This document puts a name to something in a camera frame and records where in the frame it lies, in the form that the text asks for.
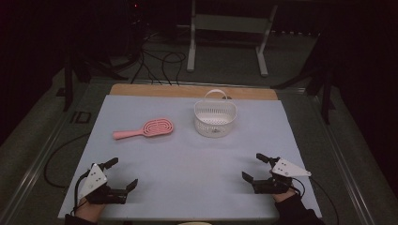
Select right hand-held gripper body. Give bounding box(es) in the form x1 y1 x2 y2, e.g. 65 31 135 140
252 157 313 195

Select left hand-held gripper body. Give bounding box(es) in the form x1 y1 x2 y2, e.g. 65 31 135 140
75 162 130 206

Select pink hairbrush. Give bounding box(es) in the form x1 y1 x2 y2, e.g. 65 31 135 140
112 117 175 141

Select white plastic basket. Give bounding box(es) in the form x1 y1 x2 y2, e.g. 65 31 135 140
192 88 237 139

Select person's right hand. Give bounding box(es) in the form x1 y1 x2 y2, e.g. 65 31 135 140
269 169 299 203

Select person's left hand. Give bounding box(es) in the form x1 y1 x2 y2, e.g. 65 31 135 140
74 196 106 224

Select pale blue table mat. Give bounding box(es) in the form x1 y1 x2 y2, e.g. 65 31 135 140
57 94 323 221

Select black tripod stand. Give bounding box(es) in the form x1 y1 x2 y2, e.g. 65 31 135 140
270 29 337 126
60 51 130 113

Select wooden table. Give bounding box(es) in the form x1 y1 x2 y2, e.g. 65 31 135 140
109 82 279 101

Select grey metal stand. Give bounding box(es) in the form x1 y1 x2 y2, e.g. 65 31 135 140
176 0 280 78

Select left hand-held gripper cable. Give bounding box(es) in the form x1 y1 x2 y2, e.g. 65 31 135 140
72 170 95 217

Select hand-held gripper cable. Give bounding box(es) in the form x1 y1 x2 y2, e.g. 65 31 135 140
290 176 341 225
72 170 95 217

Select right hand-held gripper cable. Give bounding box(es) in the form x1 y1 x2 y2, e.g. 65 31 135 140
290 176 341 225

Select black floor cable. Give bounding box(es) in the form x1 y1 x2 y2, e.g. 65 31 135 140
43 132 92 189

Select metal floor rail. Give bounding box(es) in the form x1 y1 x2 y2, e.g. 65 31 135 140
0 79 95 225
308 90 376 225

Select black floor cables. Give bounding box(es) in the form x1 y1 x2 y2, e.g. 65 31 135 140
130 29 188 86

